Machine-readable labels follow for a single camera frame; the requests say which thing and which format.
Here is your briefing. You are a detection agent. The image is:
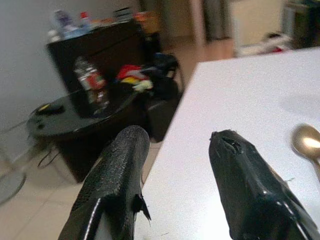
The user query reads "black remote with yellow button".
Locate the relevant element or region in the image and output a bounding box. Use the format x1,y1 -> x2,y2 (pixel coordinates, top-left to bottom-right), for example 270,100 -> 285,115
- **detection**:
35,104 -> 65,116

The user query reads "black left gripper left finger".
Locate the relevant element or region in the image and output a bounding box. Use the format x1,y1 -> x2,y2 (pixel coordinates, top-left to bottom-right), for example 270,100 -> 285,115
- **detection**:
57,125 -> 152,240

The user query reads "colourful pile of clothes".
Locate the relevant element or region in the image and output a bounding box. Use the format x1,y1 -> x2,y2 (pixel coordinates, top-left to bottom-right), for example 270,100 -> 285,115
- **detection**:
109,52 -> 179,97

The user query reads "clear plastic bottle red label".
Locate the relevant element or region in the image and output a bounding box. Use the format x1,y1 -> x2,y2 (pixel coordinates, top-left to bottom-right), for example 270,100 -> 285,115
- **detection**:
73,56 -> 111,113

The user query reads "clear bottle with red cap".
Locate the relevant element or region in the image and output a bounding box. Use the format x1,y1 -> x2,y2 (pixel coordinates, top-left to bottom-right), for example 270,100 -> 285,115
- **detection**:
78,11 -> 92,30

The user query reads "white and purple plastic container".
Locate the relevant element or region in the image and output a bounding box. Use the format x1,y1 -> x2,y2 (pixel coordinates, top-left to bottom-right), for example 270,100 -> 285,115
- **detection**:
51,9 -> 80,40

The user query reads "dark wooden cabinet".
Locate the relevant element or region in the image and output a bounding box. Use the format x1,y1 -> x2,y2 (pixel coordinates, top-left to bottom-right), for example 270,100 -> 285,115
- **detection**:
45,19 -> 162,118

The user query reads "round black glass side table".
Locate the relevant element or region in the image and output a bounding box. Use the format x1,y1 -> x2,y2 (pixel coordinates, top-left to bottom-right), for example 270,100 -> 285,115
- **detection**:
26,87 -> 141,137

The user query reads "gold metal spoon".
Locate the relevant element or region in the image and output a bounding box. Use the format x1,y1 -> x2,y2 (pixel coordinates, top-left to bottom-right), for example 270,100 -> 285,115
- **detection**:
291,123 -> 320,180

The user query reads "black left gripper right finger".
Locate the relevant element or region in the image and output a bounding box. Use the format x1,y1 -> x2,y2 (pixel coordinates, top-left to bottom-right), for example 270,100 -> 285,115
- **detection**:
208,129 -> 320,240

